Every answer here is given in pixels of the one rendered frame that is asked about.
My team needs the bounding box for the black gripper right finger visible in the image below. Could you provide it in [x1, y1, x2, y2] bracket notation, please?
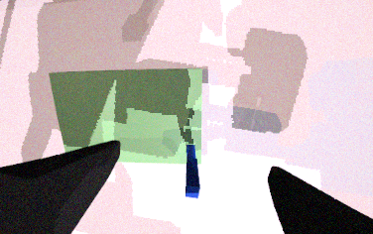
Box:
[267, 167, 373, 234]

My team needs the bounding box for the blue pin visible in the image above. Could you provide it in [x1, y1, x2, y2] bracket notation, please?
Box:
[186, 145, 200, 198]

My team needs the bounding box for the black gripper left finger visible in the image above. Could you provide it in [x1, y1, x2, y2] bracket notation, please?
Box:
[0, 141, 120, 234]

